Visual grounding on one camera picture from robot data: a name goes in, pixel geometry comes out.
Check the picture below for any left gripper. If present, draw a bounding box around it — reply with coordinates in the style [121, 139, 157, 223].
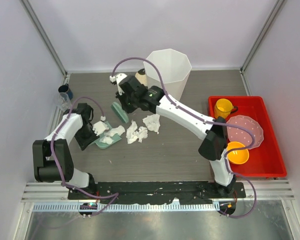
[74, 124, 100, 150]

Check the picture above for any cream round plate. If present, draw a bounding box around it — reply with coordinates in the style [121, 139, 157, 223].
[135, 68, 148, 87]

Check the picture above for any paper scrap narrow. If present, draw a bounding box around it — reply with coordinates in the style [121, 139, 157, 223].
[100, 135, 114, 145]

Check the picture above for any green hand brush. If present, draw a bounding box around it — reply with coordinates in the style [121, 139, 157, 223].
[111, 102, 129, 124]

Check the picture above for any green plastic dustpan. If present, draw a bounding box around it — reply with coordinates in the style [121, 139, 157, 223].
[92, 121, 122, 150]

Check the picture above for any paper scrap top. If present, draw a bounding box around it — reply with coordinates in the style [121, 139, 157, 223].
[104, 125, 126, 137]

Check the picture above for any paper scrap large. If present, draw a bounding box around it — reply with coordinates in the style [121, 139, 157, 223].
[142, 114, 161, 134]

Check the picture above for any paper scrap small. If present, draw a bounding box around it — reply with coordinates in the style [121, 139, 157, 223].
[137, 126, 148, 143]

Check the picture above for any white plastic trash bin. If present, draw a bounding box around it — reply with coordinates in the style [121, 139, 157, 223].
[146, 48, 192, 101]

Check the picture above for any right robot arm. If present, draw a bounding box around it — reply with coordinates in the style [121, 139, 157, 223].
[109, 73, 237, 198]

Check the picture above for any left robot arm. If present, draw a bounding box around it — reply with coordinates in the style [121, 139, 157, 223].
[32, 103, 99, 200]

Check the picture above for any clear glass cup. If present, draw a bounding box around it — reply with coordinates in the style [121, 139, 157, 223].
[55, 92, 72, 112]

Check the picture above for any dark blue mug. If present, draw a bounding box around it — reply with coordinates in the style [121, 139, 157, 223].
[58, 83, 73, 100]

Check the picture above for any yellow mug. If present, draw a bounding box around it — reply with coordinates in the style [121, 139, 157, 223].
[213, 98, 239, 119]

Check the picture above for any pink dotted plate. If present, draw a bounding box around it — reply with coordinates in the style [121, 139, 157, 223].
[226, 114, 265, 150]

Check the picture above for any yellow bowl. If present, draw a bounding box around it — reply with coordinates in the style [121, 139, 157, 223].
[226, 141, 250, 165]

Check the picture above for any red plastic bin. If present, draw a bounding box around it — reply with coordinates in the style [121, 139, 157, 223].
[208, 96, 287, 178]

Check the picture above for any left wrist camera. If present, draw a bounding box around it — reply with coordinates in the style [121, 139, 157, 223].
[92, 116, 110, 136]

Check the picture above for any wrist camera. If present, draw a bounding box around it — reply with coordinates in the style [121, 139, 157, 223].
[109, 73, 127, 96]
[92, 116, 110, 136]

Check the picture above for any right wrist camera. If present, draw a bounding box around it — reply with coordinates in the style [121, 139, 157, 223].
[109, 73, 127, 96]

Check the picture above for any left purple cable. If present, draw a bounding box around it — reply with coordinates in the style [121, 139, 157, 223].
[49, 96, 120, 218]

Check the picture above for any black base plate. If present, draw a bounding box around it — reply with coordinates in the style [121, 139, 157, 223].
[67, 180, 246, 206]

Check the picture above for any white slotted cable duct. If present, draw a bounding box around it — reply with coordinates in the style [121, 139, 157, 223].
[32, 201, 220, 213]

